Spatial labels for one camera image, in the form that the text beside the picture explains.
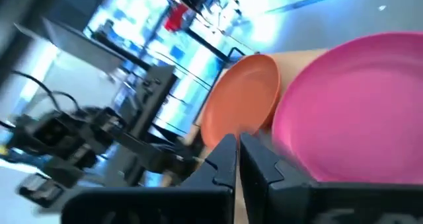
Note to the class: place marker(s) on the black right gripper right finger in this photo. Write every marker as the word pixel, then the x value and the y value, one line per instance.
pixel 297 204

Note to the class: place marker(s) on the magenta plate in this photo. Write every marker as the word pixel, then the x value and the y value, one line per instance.
pixel 357 111

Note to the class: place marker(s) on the red background object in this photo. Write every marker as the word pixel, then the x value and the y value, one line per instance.
pixel 176 17

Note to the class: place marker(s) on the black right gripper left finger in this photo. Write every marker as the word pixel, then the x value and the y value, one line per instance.
pixel 165 205

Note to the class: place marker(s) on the orange plate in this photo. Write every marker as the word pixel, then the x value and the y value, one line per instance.
pixel 241 98

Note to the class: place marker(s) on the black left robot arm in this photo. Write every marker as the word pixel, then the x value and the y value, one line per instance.
pixel 155 98

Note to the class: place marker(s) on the wooden shelf black metal legs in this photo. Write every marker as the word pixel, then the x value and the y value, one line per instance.
pixel 294 67

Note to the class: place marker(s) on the grey side desk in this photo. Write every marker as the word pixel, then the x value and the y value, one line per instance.
pixel 76 45

